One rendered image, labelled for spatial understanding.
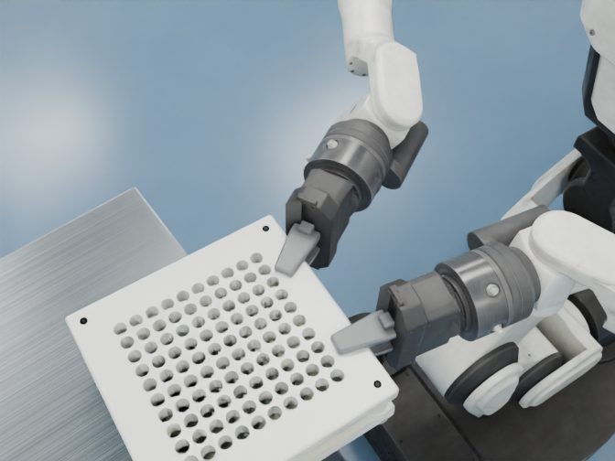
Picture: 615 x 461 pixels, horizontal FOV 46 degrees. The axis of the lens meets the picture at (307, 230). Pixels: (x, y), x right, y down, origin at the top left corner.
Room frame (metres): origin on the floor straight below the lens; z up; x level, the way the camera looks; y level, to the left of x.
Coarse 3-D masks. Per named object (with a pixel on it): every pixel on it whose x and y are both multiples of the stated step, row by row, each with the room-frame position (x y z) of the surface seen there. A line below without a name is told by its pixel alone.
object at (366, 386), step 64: (192, 256) 0.41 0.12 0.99; (256, 256) 0.41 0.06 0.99; (128, 320) 0.33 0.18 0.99; (192, 320) 0.33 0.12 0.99; (256, 320) 0.33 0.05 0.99; (320, 320) 0.33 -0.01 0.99; (128, 384) 0.27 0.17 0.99; (320, 384) 0.27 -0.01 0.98; (384, 384) 0.26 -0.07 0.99; (128, 448) 0.20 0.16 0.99; (192, 448) 0.20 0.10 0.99; (256, 448) 0.20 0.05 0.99
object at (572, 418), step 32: (608, 352) 0.67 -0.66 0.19; (416, 384) 0.59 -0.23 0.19; (576, 384) 0.60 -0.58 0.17; (608, 384) 0.60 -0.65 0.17; (416, 416) 0.52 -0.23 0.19; (448, 416) 0.52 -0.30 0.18; (480, 416) 0.53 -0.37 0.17; (512, 416) 0.53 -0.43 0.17; (544, 416) 0.53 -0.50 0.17; (576, 416) 0.53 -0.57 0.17; (608, 416) 0.53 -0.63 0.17; (384, 448) 0.47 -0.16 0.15; (416, 448) 0.45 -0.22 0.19; (448, 448) 0.45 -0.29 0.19; (480, 448) 0.46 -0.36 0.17; (512, 448) 0.46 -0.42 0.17; (544, 448) 0.46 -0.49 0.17; (576, 448) 0.46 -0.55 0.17
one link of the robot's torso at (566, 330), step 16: (544, 320) 0.69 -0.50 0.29; (560, 320) 0.67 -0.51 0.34; (576, 320) 0.67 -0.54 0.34; (560, 336) 0.65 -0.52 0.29; (576, 336) 0.63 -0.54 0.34; (560, 352) 0.64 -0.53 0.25; (576, 352) 0.62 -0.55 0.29; (592, 352) 0.60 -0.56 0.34; (560, 368) 0.57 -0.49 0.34; (576, 368) 0.57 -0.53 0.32; (544, 384) 0.53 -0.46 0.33; (560, 384) 0.54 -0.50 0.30; (528, 400) 0.51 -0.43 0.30; (544, 400) 0.53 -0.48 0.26
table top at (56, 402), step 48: (48, 240) 0.51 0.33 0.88; (96, 240) 0.51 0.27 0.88; (144, 240) 0.51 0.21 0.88; (0, 288) 0.44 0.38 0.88; (48, 288) 0.44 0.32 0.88; (96, 288) 0.44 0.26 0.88; (0, 336) 0.37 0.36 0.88; (48, 336) 0.37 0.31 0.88; (0, 384) 0.31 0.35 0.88; (48, 384) 0.31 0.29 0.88; (0, 432) 0.26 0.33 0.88; (48, 432) 0.26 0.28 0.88; (96, 432) 0.26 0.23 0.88
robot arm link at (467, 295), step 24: (456, 264) 0.38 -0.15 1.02; (480, 264) 0.38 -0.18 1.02; (384, 288) 0.35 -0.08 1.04; (408, 288) 0.34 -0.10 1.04; (432, 288) 0.35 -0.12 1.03; (456, 288) 0.36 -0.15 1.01; (480, 288) 0.35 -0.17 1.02; (504, 288) 0.36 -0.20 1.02; (384, 312) 0.34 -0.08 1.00; (408, 312) 0.32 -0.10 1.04; (432, 312) 0.33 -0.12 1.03; (456, 312) 0.33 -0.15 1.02; (480, 312) 0.33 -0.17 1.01; (504, 312) 0.34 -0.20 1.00; (408, 336) 0.31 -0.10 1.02; (432, 336) 0.32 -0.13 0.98; (480, 336) 0.32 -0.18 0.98; (408, 360) 0.31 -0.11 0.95
